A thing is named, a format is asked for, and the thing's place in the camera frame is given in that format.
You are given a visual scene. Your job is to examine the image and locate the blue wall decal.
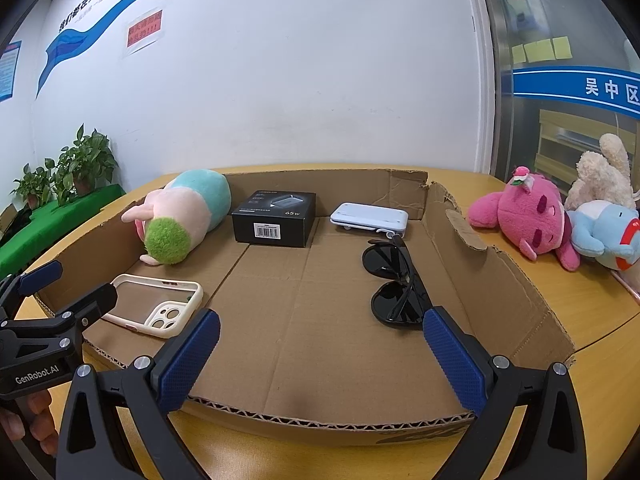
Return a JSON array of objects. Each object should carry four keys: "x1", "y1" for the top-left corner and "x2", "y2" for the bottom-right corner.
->
[{"x1": 34, "y1": 0, "x2": 351, "y2": 102}]

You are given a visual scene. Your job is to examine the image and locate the beige plush toy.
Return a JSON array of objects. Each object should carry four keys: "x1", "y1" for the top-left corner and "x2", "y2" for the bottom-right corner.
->
[{"x1": 565, "y1": 133, "x2": 639, "y2": 212}]

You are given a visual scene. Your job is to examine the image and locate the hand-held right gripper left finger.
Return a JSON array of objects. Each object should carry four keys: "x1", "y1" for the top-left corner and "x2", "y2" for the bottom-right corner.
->
[{"x1": 55, "y1": 308, "x2": 222, "y2": 480}]

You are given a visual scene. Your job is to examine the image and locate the light blue plush toy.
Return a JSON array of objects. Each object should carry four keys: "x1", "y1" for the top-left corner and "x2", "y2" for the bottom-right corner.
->
[{"x1": 567, "y1": 200, "x2": 640, "y2": 272}]

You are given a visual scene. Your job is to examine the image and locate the teal pink caterpillar plush toy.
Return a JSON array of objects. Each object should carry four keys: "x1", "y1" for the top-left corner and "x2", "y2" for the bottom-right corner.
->
[{"x1": 121, "y1": 169, "x2": 232, "y2": 267}]

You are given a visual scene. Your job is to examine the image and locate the green table cloth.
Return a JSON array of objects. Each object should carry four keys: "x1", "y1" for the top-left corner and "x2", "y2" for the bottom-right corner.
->
[{"x1": 0, "y1": 183, "x2": 127, "y2": 274}]

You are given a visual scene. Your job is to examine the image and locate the blue door band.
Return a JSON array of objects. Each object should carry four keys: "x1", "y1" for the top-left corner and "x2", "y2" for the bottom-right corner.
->
[{"x1": 512, "y1": 66, "x2": 640, "y2": 122}]

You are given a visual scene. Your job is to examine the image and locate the person's left hand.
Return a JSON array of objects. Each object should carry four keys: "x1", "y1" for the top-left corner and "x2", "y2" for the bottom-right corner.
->
[{"x1": 0, "y1": 388, "x2": 60, "y2": 458}]

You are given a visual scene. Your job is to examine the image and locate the small potted green plant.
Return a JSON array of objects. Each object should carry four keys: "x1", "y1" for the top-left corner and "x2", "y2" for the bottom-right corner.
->
[{"x1": 10, "y1": 159, "x2": 57, "y2": 211}]

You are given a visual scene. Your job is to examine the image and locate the shallow brown cardboard box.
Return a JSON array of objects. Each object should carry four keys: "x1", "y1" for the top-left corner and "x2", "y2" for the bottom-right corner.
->
[{"x1": 32, "y1": 168, "x2": 577, "y2": 449}]

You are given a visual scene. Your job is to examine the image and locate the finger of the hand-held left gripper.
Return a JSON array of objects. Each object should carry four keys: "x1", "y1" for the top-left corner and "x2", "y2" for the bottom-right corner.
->
[
  {"x1": 0, "y1": 259, "x2": 64, "y2": 322},
  {"x1": 47, "y1": 282, "x2": 119, "y2": 356}
]

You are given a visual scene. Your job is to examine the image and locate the black cardboard product box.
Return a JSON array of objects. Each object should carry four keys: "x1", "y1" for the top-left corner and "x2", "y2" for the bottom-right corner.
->
[{"x1": 231, "y1": 190, "x2": 317, "y2": 249}]

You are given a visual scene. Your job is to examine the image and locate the red wall notice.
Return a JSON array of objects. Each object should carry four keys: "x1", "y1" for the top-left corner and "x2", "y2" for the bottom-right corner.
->
[{"x1": 124, "y1": 7, "x2": 166, "y2": 56}]

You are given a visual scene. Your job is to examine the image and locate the large potted green plant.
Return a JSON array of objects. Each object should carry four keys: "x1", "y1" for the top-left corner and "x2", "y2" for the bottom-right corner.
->
[{"x1": 52, "y1": 123, "x2": 120, "y2": 206}]

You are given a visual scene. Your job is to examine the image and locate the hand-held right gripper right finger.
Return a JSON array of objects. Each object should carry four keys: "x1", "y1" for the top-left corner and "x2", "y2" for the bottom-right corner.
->
[{"x1": 422, "y1": 306, "x2": 589, "y2": 480}]

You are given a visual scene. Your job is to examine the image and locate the yellow shelf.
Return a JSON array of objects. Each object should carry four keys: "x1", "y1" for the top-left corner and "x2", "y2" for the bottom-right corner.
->
[{"x1": 537, "y1": 108, "x2": 640, "y2": 182}]

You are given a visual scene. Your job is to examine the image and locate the pink bear plush toy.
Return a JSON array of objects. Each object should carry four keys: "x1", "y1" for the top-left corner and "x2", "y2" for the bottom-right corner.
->
[{"x1": 467, "y1": 165, "x2": 584, "y2": 272}]

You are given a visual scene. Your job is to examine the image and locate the black sunglasses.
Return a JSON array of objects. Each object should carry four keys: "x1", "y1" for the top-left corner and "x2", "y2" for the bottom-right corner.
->
[{"x1": 361, "y1": 233, "x2": 442, "y2": 330}]

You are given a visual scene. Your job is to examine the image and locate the beige phone case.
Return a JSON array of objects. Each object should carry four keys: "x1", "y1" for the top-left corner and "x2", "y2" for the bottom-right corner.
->
[{"x1": 102, "y1": 273, "x2": 205, "y2": 342}]

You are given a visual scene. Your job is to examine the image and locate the glass door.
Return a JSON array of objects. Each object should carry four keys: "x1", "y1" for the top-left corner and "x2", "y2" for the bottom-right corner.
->
[{"x1": 475, "y1": 0, "x2": 640, "y2": 201}]

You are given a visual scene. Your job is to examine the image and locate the light blue folded stand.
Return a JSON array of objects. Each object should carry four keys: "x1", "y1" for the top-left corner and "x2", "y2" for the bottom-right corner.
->
[{"x1": 329, "y1": 202, "x2": 410, "y2": 239}]

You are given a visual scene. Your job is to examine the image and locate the blue wall poster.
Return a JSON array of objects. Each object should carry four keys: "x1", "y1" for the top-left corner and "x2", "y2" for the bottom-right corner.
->
[{"x1": 0, "y1": 40, "x2": 24, "y2": 104}]

